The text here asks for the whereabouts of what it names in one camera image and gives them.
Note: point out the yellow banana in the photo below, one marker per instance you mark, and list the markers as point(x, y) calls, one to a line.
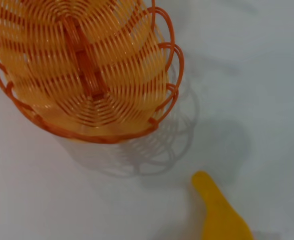
point(224, 215)

